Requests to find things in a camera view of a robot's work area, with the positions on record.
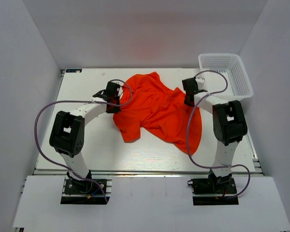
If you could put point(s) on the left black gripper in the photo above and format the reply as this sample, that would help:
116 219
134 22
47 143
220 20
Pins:
115 110

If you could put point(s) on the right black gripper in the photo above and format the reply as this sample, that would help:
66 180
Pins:
188 104

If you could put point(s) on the orange t shirt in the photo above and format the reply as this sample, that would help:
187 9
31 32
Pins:
149 104

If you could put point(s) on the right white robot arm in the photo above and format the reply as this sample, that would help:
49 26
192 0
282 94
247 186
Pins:
229 124

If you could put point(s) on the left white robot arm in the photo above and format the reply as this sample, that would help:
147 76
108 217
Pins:
68 133

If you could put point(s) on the white plastic mesh basket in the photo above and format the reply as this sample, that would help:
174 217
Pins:
223 71

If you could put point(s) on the blue label sticker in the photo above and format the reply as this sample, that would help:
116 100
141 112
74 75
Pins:
73 70

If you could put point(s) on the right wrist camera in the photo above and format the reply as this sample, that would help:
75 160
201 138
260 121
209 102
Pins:
200 80

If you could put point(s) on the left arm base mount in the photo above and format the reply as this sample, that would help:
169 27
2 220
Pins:
78 193

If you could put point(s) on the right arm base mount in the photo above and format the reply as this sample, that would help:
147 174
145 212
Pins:
205 193

